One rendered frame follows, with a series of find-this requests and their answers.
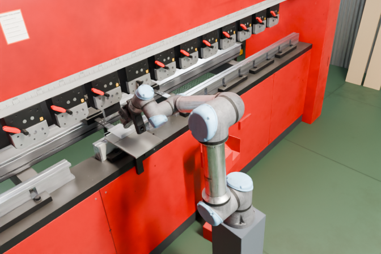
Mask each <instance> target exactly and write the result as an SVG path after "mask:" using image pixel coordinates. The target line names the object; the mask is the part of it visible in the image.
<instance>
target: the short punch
mask: <svg viewBox="0 0 381 254"><path fill-rule="evenodd" d="M120 108H121V106H120V102H117V103H115V104H113V105H111V106H109V107H107V108H105V109H103V110H102V111H103V116H104V117H105V120H108V119H110V118H111V117H113V116H115V115H117V114H119V113H118V112H119V110H120Z"/></svg>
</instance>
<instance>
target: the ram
mask: <svg viewBox="0 0 381 254"><path fill-rule="evenodd" d="M263 1H266V0H0V13H3V12H8V11H12V10H17V9H21V12H22V15H23V19H24V22H25V24H26V27H27V31H28V34H29V38H30V39H26V40H23V41H19V42H17V43H13V44H9V45H8V44H7V42H6V39H5V36H4V34H3V31H2V28H1V25H0V103H1V102H3V101H6V100H9V99H12V98H14V97H16V96H19V95H22V94H25V93H27V92H30V91H32V90H35V89H37V88H40V87H42V86H45V85H48V84H50V83H53V82H55V81H58V80H60V79H63V78H66V77H69V76H71V75H74V74H76V73H79V72H81V71H84V70H87V69H89V68H92V67H94V66H97V65H100V64H103V63H105V62H107V61H110V60H113V59H115V58H117V57H121V56H123V55H125V54H128V53H131V52H133V51H136V50H139V49H141V48H144V47H146V46H149V45H151V44H154V43H157V42H159V41H162V40H165V39H167V38H169V37H172V36H175V35H178V34H180V33H183V32H185V31H188V30H190V29H193V28H196V27H198V26H201V25H203V24H206V23H208V22H212V21H214V20H216V19H219V18H222V17H224V16H227V15H230V14H232V13H235V12H237V11H240V10H242V9H245V8H247V7H250V6H253V5H256V4H258V3H260V2H263ZM283 1H285V0H277V1H274V2H272V3H269V4H267V5H264V6H261V7H259V8H257V9H254V10H252V11H249V12H247V13H244V14H241V15H239V16H236V17H234V18H232V19H229V20H227V21H224V22H221V23H219V24H216V25H214V26H212V27H209V28H207V29H204V30H202V31H199V32H196V33H194V34H192V35H189V36H187V37H184V38H182V39H179V40H176V41H174V42H172V43H169V44H167V45H164V46H162V47H159V48H156V49H154V50H151V51H149V52H147V53H144V54H142V55H139V56H136V57H134V58H131V59H129V60H127V61H124V62H122V63H119V64H117V65H114V66H111V67H109V68H107V69H104V70H102V71H99V72H97V73H94V74H91V75H89V76H87V77H84V78H82V79H79V80H77V81H74V82H71V83H69V84H66V85H64V86H62V87H59V88H57V89H54V90H51V91H49V92H46V93H44V94H42V95H39V96H37V97H35V98H32V99H29V100H27V101H24V102H22V103H19V104H17V105H14V106H12V107H10V108H7V109H4V110H2V111H0V118H3V117H5V116H8V115H10V114H12V113H15V112H17V111H20V110H22V109H25V108H27V107H29V106H32V105H34V104H37V103H39V102H41V101H44V100H46V99H49V98H51V97H54V96H56V95H58V94H61V93H63V92H65V91H68V90H71V89H72V88H75V87H78V86H80V85H82V84H85V83H87V82H90V81H92V80H94V79H97V78H100V77H102V76H104V75H107V74H109V73H111V72H114V71H116V70H118V69H121V68H123V67H126V66H128V65H131V64H133V63H135V62H138V61H140V60H143V59H145V58H147V57H150V56H153V55H155V54H157V53H160V52H162V51H164V50H167V49H169V48H172V47H174V46H177V45H179V44H182V43H184V42H186V41H189V40H191V39H193V38H196V37H199V36H201V35H203V34H206V33H208V32H210V31H213V30H215V29H217V28H220V27H223V26H225V25H227V24H230V23H232V22H235V21H237V20H239V19H242V18H245V17H246V16H249V15H252V14H254V13H256V12H259V11H261V10H263V9H266V8H268V7H271V6H273V5H276V4H278V3H280V2H283Z"/></svg>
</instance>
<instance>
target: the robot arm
mask: <svg viewBox="0 0 381 254"><path fill-rule="evenodd" d="M153 96H154V90H153V88H152V87H151V86H149V85H147V84H142V85H140V86H139V87H138V89H137V90H136V92H135V94H134V95H133V97H132V98H130V99H128V100H127V101H126V102H127V104H126V105H123V106H122V107H121V108H120V110H119V112H118V113H119V114H120V116H121V117H122V118H124V119H122V118H120V121H121V122H122V124H123V127H124V129H127V128H129V127H130V126H132V125H133V124H134V126H135V129H136V132H137V134H142V133H144V132H145V131H146V127H145V123H144V121H143V118H142V115H141V112H143V113H144V115H145V116H146V118H147V119H148V122H149V123H150V124H151V125H152V127H153V128H159V127H161V126H162V125H164V124H165V123H166V122H167V118H168V117H170V116H171V115H173V114H175V113H178V112H188V113H190V115H189V118H188V126H189V130H190V131H191V134H192V136H193V137H194V138H195V139H196V140H198V142H199V143H200V144H201V147H202V160H203V168H204V180H205V188H204V189H203V191H202V201H200V202H199V203H198V204H197V209H198V212H199V213H200V215H201V216H202V217H203V219H204V220H205V221H206V222H207V223H208V224H210V225H212V226H217V225H219V224H220V223H222V222H223V221H224V222H225V224H227V225H228V226H230V227H232V228H237V229H243V228H247V227H249V226H250V225H251V224H253V222H254V220H255V210H254V208H253V206H252V190H253V182H252V179H251V178H250V177H249V176H248V175H246V174H244V173H242V172H232V173H230V174H228V175H227V176H226V158H225V142H226V141H227V140H228V129H229V127H231V126H232V125H234V124H236V123H237V122H238V121H239V120H240V119H241V118H242V117H243V114H244V102H243V100H242V98H241V97H240V96H239V95H237V94H235V93H233V92H220V93H217V94H216V95H196V96H186V95H185V94H183V93H181V94H177V95H175V96H173V97H171V98H169V99H167V100H165V101H163V102H161V103H158V104H157V102H156V101H155V99H154V98H153Z"/></svg>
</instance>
